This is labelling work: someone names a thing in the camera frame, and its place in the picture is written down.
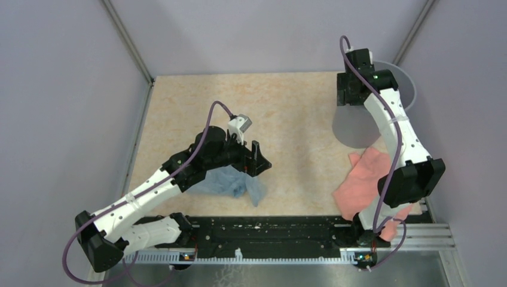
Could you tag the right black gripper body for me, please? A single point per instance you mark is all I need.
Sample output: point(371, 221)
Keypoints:
point(344, 95)

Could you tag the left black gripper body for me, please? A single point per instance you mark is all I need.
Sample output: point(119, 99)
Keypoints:
point(234, 153)

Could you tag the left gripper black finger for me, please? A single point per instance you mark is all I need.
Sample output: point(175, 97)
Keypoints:
point(256, 151)
point(255, 166)

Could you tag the blue plastic trash bag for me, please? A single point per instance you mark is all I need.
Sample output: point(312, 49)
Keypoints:
point(227, 181)

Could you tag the grey plastic trash bin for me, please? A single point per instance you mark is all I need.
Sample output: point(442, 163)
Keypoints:
point(354, 126)

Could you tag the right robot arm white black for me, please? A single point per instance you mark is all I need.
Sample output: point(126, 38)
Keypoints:
point(414, 173)

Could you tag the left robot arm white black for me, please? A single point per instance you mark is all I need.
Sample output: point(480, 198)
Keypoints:
point(108, 235)

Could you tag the pink cloth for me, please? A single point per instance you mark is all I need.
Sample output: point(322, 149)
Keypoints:
point(359, 188)

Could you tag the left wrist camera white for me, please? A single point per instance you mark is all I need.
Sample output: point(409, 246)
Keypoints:
point(237, 127)

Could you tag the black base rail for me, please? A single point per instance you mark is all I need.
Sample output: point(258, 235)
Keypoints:
point(268, 237)

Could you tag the grey slotted cable duct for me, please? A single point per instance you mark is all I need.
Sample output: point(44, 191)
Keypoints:
point(178, 258)

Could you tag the right aluminium frame post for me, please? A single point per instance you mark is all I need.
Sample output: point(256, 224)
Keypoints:
point(414, 30)

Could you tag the aluminium frame post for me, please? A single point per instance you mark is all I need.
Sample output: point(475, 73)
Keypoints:
point(414, 30)
point(127, 41)

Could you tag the left aluminium frame post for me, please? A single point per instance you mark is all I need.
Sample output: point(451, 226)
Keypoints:
point(127, 41)

